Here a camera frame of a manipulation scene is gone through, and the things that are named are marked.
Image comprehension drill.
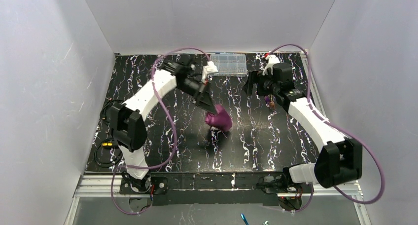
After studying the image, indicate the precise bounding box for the purple handled utensil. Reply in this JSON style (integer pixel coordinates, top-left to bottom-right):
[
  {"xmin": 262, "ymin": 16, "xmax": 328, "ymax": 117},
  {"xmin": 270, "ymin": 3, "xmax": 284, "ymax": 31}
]
[{"xmin": 264, "ymin": 96, "xmax": 273, "ymax": 107}]

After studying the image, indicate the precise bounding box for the purple cloth napkin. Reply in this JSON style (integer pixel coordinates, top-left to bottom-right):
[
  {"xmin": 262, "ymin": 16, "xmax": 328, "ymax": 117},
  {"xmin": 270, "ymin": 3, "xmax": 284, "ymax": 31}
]
[{"xmin": 205, "ymin": 104, "xmax": 232, "ymax": 132}]

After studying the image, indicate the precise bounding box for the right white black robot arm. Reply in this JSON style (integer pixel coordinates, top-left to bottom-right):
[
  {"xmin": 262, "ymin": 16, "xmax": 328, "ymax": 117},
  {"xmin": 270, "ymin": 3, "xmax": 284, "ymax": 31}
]
[{"xmin": 243, "ymin": 63, "xmax": 362, "ymax": 188}]

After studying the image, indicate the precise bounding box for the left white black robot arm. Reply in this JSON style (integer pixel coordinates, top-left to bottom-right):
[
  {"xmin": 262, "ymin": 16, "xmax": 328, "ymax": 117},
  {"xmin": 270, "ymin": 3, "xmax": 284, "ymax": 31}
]
[{"xmin": 109, "ymin": 60, "xmax": 217, "ymax": 180}]

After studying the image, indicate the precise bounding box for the clear plastic compartment box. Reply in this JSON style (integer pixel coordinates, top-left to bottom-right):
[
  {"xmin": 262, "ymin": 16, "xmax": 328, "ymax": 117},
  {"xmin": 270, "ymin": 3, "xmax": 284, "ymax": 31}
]
[{"xmin": 210, "ymin": 53, "xmax": 247, "ymax": 77}]

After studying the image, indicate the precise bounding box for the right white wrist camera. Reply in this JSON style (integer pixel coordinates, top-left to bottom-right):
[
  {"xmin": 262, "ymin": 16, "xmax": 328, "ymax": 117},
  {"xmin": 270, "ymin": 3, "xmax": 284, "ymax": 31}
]
[{"xmin": 262, "ymin": 53, "xmax": 280, "ymax": 75}]

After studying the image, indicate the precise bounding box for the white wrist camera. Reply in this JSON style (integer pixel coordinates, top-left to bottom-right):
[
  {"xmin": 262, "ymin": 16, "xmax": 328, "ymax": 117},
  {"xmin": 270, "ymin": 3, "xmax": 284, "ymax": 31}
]
[
  {"xmin": 201, "ymin": 61, "xmax": 218, "ymax": 82},
  {"xmin": 262, "ymin": 53, "xmax": 280, "ymax": 75}
]

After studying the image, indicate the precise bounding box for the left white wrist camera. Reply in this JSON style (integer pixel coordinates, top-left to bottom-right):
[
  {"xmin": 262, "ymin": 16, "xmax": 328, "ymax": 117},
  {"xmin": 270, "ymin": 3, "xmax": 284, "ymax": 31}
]
[{"xmin": 201, "ymin": 61, "xmax": 218, "ymax": 82}]

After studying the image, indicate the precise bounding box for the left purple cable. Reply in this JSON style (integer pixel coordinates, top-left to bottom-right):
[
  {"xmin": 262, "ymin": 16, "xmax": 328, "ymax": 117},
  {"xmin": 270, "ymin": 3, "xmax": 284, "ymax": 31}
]
[{"xmin": 111, "ymin": 47, "xmax": 211, "ymax": 216}]

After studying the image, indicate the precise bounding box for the purple cable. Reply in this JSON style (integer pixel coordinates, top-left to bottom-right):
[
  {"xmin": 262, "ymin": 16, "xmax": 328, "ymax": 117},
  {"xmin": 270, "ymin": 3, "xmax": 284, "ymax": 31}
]
[
  {"xmin": 111, "ymin": 47, "xmax": 211, "ymax": 216},
  {"xmin": 264, "ymin": 44, "xmax": 386, "ymax": 214}
]

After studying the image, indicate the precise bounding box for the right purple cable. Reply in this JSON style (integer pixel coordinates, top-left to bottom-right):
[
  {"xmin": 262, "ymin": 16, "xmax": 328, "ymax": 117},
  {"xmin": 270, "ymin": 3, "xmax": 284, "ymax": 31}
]
[{"xmin": 264, "ymin": 44, "xmax": 386, "ymax": 214}]

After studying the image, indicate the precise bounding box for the black coiled cable yellow plug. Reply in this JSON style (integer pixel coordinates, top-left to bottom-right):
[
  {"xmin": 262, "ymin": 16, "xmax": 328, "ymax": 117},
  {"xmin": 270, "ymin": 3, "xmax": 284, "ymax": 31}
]
[{"xmin": 93, "ymin": 99, "xmax": 123, "ymax": 168}]

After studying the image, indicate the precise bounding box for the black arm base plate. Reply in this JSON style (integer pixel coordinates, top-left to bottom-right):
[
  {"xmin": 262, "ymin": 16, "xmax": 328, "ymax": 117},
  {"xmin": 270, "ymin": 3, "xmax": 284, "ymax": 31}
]
[{"xmin": 118, "ymin": 172, "xmax": 312, "ymax": 208}]

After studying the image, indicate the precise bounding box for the blue tool handle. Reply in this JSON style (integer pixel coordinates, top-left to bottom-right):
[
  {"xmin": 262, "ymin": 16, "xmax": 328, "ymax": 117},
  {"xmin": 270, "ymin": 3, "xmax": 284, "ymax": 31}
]
[{"xmin": 241, "ymin": 214, "xmax": 249, "ymax": 225}]

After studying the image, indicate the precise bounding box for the aluminium frame rail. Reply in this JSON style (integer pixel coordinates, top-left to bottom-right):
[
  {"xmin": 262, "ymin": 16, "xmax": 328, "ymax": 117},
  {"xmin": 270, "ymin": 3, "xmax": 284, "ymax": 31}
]
[{"xmin": 64, "ymin": 49, "xmax": 373, "ymax": 225}]

